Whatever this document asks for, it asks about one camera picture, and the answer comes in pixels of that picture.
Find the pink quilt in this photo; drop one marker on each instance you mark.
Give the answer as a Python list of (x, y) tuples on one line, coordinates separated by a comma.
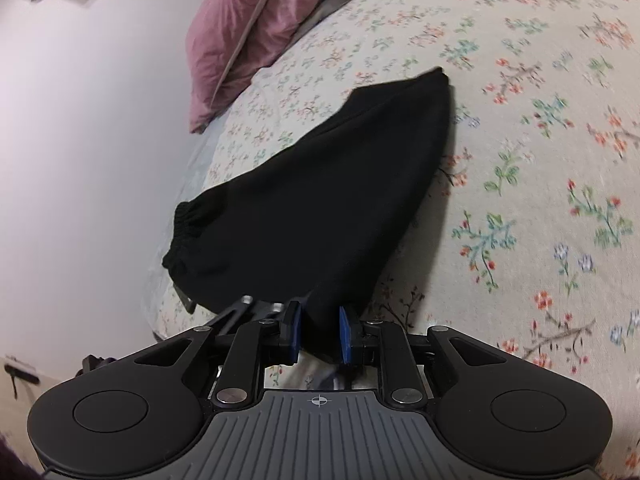
[(228, 41)]

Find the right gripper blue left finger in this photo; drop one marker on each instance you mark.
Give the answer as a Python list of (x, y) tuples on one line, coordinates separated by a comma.
[(292, 320)]

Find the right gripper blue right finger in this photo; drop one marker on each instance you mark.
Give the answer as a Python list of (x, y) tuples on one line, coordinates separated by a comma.
[(345, 336)]

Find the black pants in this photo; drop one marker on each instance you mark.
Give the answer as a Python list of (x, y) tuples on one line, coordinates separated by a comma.
[(318, 221)]

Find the floral bed sheet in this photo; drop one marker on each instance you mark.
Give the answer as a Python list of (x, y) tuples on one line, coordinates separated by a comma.
[(529, 237)]

